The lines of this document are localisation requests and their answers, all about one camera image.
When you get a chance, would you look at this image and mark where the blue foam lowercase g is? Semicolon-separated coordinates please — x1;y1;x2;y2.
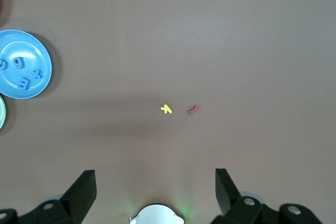
13;57;25;70

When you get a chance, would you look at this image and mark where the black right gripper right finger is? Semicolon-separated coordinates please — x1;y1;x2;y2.
208;168;322;224

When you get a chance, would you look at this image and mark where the beige plastic plate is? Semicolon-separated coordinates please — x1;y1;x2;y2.
0;0;13;25

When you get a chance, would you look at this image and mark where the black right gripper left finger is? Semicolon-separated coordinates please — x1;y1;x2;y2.
0;169;97;224

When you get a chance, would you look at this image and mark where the yellow foam letter K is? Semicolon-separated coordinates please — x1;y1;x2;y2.
160;103;173;115

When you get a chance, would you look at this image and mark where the green plastic plate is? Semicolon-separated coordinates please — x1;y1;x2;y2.
0;94;7;131

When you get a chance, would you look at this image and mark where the blue plastic plate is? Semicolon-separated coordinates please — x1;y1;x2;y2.
0;29;54;100

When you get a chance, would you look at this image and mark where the brown table cover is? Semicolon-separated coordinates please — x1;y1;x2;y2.
0;0;336;224

